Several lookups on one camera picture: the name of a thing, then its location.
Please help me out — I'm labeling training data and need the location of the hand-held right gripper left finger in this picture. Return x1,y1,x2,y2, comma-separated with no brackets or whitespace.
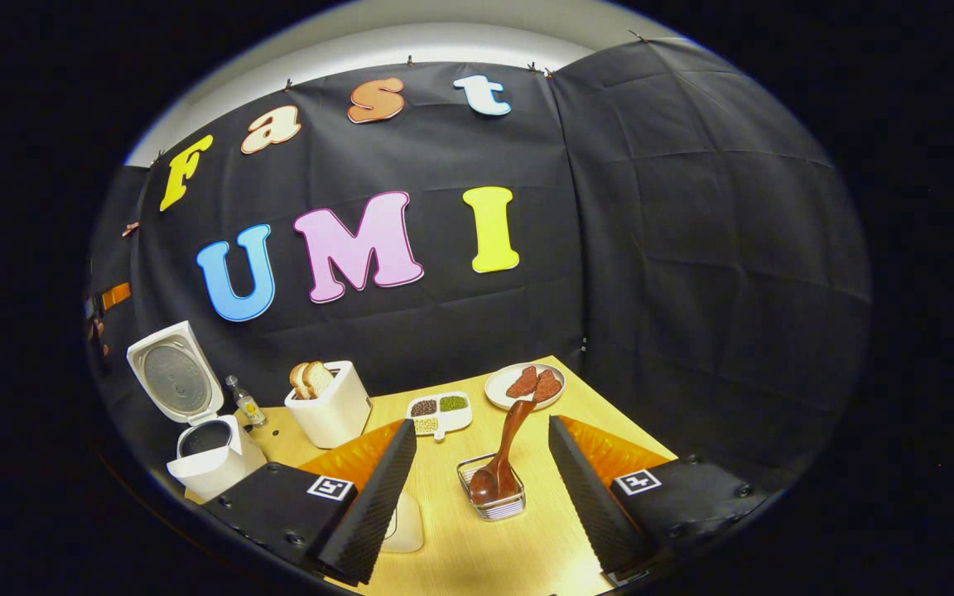
204,418,417,584

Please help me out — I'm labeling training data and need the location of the white rice cooker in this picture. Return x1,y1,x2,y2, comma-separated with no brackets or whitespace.
127,321,267,503

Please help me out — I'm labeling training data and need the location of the clear container of rice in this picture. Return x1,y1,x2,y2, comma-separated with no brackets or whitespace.
382,488,426,555

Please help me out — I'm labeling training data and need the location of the small glass bottle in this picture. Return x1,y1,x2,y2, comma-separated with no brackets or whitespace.
225,375,267,429

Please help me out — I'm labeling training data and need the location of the round white plate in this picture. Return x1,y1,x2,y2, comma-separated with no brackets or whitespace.
484,363,567,412

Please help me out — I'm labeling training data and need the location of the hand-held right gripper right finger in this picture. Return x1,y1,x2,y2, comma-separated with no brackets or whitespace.
547,416,768,580

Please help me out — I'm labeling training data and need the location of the black backdrop cloth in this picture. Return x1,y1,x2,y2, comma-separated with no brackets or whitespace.
84,37,874,489

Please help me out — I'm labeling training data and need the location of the brown wooden spoon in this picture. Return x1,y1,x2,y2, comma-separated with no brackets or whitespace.
469,389,538,507

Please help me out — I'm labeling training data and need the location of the metal wire chopstick holder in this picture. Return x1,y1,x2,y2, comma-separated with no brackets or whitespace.
456,453,527,522

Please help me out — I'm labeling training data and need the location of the divided white bean dish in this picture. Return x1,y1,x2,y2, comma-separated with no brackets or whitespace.
407,392,474,442

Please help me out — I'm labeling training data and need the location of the white toaster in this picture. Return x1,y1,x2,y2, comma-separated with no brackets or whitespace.
285,361,373,450

